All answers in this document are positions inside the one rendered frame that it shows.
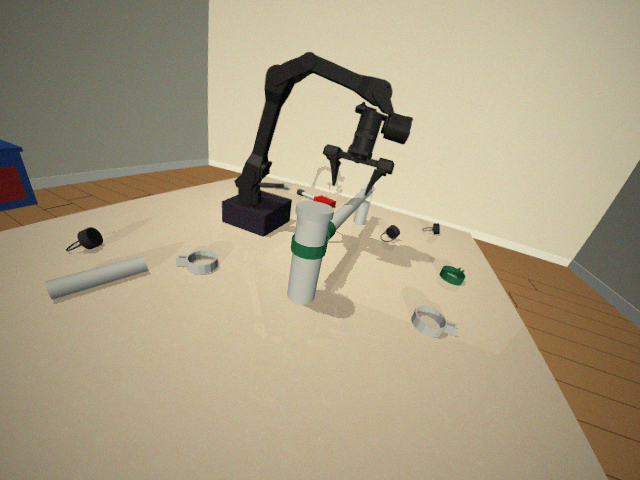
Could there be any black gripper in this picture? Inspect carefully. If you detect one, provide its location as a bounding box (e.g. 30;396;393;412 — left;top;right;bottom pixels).
323;128;394;195

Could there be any dark green cup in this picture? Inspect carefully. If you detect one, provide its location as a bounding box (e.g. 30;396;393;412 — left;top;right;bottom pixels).
291;221;336;260

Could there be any grey metal band clamp with tab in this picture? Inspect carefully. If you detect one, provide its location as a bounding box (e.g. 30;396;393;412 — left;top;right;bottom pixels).
411;305;459;337
176;250;217;275

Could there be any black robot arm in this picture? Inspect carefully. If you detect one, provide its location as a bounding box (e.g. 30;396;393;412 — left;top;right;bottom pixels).
234;52;413;207

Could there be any dark green band with small ears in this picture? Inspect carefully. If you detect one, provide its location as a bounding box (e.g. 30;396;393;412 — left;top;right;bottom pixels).
440;265;466;286

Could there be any black cap with wire loop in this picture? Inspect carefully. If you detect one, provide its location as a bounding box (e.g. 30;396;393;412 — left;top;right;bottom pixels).
381;225;400;242
424;223;440;234
66;227;103;251

